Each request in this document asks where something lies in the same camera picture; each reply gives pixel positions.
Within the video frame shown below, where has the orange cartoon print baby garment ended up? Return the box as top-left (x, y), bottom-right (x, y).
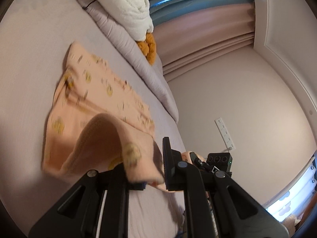
top-left (42, 41), bottom-right (178, 191)

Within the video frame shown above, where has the white power strip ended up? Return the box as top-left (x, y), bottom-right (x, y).
top-left (214, 118), bottom-right (235, 152)

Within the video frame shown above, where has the pink curtain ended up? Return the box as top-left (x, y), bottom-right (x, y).
top-left (154, 1), bottom-right (255, 81)

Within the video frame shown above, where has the white wardrobe door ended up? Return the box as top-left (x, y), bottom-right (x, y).
top-left (251, 0), bottom-right (317, 119)

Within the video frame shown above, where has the lilac folded duvet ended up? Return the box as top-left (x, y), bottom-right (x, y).
top-left (77, 0), bottom-right (179, 122)

